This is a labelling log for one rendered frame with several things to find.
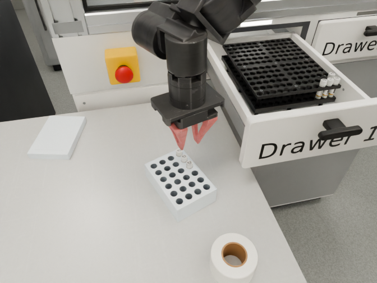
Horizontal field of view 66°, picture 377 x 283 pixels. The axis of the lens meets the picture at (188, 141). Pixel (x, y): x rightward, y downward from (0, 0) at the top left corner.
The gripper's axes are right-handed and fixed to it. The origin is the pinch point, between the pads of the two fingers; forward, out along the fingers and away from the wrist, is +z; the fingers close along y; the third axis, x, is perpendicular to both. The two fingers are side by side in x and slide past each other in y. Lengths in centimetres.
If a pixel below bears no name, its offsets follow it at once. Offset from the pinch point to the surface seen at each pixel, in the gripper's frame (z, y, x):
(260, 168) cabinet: 49, -41, -19
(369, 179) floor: 87, -113, -8
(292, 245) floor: 86, -51, 0
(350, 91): -2.1, -34.6, 5.2
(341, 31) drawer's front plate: -4, -52, -13
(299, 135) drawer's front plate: -2.0, -16.2, 9.8
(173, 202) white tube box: 6.3, 6.5, 6.3
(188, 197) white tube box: 7.7, 3.3, 5.7
